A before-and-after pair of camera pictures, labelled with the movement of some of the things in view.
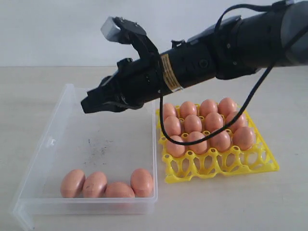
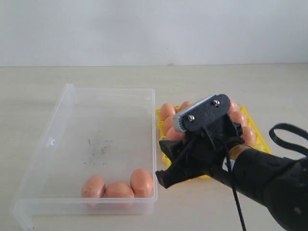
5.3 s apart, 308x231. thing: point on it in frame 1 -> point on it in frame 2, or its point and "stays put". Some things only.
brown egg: x=240 y=121 stays put
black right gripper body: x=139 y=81 -> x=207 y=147
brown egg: x=142 y=183 stays put
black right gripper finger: x=116 y=106 -> x=182 y=169
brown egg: x=244 y=137 stays put
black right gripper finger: x=100 y=95 -> x=175 y=149
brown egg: x=119 y=189 stays put
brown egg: x=169 y=109 stays put
